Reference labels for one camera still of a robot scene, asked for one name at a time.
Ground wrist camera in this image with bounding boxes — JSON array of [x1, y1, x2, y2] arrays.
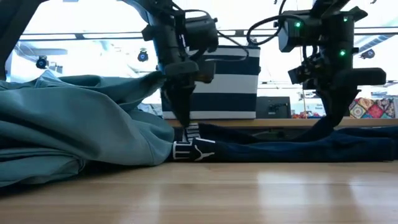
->
[[277, 9, 324, 53], [183, 15, 219, 53]]

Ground teal shirt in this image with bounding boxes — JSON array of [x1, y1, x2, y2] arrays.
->
[[0, 70, 175, 188]]

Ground colourful patchwork quilt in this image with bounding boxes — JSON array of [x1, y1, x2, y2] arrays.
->
[[348, 96, 396, 119]]

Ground light wooden desk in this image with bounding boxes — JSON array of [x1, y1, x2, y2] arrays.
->
[[166, 118, 398, 129]]

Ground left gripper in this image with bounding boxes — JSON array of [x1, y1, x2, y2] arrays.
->
[[161, 60, 217, 127]]

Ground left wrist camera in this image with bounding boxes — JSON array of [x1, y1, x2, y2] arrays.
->
[[183, 15, 219, 53]]

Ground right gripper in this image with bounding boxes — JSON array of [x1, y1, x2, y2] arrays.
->
[[287, 60, 387, 125]]

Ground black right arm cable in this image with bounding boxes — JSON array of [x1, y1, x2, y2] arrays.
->
[[246, 0, 308, 47]]

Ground black monitor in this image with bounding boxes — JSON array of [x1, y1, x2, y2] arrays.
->
[[255, 96, 292, 119]]

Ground navy white striped fabric bin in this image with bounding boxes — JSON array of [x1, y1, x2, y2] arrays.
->
[[160, 45, 261, 120]]

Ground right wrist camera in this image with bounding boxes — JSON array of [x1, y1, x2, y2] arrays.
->
[[277, 9, 324, 53]]

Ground navy Puma boxer briefs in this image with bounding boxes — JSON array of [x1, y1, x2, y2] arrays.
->
[[172, 117, 398, 163]]

